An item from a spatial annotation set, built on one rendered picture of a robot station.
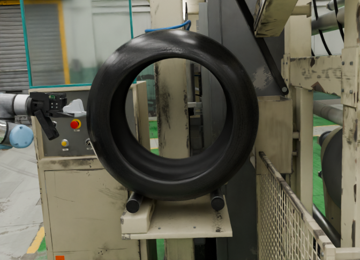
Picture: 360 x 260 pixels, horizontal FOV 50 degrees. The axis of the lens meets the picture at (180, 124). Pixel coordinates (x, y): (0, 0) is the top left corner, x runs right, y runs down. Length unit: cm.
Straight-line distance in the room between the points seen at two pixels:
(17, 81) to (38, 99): 918
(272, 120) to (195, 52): 49
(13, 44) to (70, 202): 870
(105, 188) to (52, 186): 28
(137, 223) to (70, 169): 86
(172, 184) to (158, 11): 70
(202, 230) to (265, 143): 45
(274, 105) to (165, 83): 44
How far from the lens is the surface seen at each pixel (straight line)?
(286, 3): 127
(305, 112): 157
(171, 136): 159
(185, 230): 133
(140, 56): 121
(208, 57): 120
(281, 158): 157
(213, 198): 128
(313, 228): 88
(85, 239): 219
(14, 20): 1064
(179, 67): 156
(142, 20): 1033
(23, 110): 142
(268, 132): 154
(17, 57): 1058
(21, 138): 132
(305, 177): 163
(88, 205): 211
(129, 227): 132
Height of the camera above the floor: 136
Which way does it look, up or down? 9 degrees down
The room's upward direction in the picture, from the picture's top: 3 degrees counter-clockwise
